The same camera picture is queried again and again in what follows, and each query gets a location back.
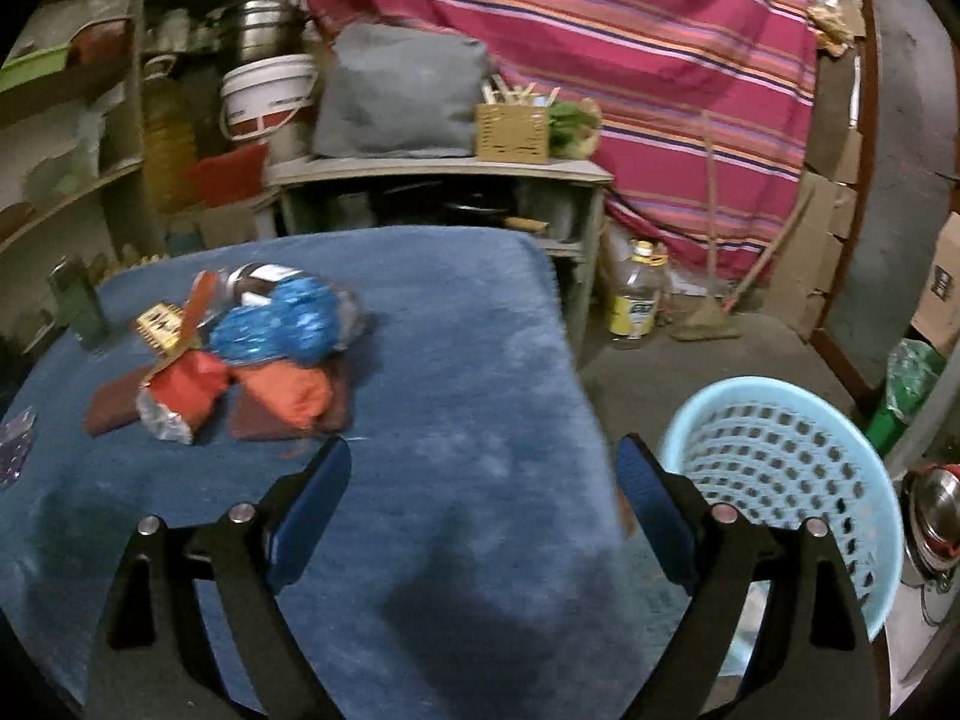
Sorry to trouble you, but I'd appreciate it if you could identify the cardboard box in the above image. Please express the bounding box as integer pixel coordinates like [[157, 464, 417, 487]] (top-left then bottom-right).
[[911, 213, 960, 358]]

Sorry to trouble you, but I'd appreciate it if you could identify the wooden wall shelf unit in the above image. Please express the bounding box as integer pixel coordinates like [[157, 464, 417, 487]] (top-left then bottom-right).
[[2, 0, 161, 348]]

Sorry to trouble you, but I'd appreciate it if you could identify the clear oil jug yellow label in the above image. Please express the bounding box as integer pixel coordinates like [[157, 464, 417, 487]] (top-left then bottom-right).
[[607, 239, 669, 343]]

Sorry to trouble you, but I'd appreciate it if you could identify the straw broom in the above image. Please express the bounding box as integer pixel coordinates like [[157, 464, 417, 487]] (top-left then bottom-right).
[[670, 110, 811, 343]]

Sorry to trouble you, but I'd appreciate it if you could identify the maroon scouring pad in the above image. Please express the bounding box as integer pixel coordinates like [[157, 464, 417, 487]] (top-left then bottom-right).
[[83, 356, 352, 442]]

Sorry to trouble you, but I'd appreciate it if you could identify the grey metal door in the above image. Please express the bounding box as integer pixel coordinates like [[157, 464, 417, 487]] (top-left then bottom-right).
[[812, 0, 958, 401]]

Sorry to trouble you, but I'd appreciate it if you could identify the green plastic basin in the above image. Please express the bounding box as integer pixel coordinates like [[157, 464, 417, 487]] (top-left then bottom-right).
[[0, 44, 70, 93]]

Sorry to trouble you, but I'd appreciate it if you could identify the tan woven utensil basket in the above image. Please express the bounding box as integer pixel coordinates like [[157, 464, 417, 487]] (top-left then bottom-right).
[[475, 76, 550, 164]]

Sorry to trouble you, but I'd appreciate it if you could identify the orange paper bag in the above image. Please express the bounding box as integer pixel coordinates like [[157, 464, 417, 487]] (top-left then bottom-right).
[[231, 359, 334, 433]]

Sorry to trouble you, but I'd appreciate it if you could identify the green vegetable bunch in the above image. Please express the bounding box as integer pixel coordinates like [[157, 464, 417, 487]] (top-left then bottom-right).
[[548, 98, 602, 160]]

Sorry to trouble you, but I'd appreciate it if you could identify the red foil snack wrapper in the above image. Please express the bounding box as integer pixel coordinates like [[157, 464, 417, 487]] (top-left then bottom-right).
[[135, 349, 231, 444]]

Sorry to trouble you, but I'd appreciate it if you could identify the grey wooden side shelf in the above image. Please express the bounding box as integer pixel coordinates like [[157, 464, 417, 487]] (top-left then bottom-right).
[[263, 158, 613, 353]]

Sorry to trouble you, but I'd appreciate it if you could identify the steel cooking pot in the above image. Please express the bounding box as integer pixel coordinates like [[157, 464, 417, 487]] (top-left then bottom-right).
[[215, 0, 306, 65]]

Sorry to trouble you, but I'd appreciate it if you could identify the steel pot red lid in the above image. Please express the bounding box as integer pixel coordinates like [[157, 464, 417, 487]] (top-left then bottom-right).
[[900, 463, 958, 580]]

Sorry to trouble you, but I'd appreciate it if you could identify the red plastic tub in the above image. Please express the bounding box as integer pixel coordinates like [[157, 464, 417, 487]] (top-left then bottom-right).
[[187, 143, 268, 208]]

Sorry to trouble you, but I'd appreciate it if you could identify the light blue plastic basket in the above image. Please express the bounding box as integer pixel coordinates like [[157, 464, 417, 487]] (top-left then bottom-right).
[[659, 376, 905, 637]]

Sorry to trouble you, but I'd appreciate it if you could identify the glass jar white label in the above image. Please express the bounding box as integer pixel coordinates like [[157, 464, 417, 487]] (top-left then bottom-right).
[[218, 263, 304, 305]]

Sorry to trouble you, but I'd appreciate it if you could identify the white plastic bucket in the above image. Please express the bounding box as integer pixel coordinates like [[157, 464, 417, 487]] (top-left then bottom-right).
[[220, 54, 319, 143]]

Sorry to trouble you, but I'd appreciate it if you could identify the blue fuzzy table mat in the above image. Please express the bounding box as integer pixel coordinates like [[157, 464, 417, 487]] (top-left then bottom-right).
[[2, 227, 669, 718]]

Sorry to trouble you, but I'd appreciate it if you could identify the yellow oil canister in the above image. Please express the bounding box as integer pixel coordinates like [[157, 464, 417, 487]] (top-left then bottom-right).
[[142, 54, 197, 213]]

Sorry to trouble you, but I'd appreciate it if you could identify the blue crumpled plastic bag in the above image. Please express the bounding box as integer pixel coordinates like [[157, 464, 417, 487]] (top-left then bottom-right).
[[205, 277, 366, 367]]

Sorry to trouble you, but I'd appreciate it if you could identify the grey fabric cover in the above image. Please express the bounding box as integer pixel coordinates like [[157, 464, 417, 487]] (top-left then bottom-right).
[[313, 23, 491, 158]]

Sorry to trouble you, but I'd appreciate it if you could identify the red striped curtain cloth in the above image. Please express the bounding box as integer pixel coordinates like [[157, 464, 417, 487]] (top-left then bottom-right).
[[306, 0, 817, 280]]

